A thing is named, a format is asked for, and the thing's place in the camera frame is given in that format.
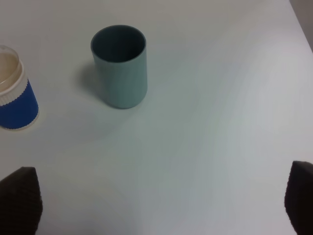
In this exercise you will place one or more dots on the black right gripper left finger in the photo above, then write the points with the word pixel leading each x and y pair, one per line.
pixel 21 204

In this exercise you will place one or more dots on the teal cylindrical cup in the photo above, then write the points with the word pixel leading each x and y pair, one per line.
pixel 120 65

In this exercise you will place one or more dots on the blue sleeved paper cup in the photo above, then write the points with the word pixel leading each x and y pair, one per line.
pixel 18 105

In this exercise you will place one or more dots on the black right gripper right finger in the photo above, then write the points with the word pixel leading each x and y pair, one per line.
pixel 299 197

